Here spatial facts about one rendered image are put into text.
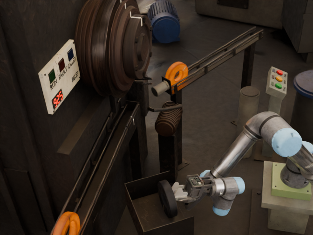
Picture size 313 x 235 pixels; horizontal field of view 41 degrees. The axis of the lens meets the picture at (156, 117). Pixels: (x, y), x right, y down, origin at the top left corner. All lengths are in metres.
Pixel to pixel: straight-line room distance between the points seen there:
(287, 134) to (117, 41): 0.78
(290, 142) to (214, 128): 1.44
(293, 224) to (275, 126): 0.84
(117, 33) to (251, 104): 1.18
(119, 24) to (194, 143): 1.48
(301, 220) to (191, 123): 1.17
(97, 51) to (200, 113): 1.73
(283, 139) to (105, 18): 0.86
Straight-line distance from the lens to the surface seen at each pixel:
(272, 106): 2.70
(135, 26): 1.77
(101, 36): 1.70
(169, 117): 2.39
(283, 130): 1.77
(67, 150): 1.74
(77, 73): 1.77
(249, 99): 2.61
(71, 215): 1.65
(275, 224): 2.50
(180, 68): 2.41
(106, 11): 1.73
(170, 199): 1.68
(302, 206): 2.31
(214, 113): 3.31
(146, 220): 1.79
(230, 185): 1.83
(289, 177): 2.29
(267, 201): 2.29
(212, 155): 2.94
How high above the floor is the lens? 2.00
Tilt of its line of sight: 38 degrees down
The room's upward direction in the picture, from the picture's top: 3 degrees counter-clockwise
